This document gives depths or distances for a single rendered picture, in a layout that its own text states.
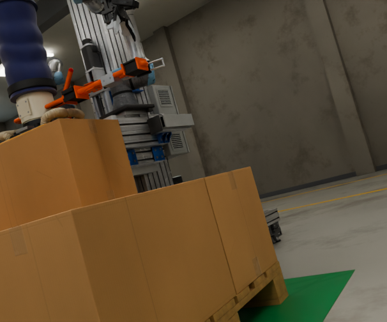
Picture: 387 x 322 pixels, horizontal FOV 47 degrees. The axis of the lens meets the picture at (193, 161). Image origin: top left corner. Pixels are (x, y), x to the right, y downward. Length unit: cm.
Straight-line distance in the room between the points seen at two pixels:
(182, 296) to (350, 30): 696
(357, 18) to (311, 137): 205
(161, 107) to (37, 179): 114
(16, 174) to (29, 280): 100
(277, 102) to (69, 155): 664
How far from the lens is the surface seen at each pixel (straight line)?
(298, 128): 809
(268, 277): 174
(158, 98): 286
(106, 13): 201
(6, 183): 214
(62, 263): 105
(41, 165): 197
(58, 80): 276
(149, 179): 265
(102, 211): 106
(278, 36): 833
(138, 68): 184
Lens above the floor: 51
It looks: 4 degrees up
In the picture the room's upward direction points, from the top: 16 degrees counter-clockwise
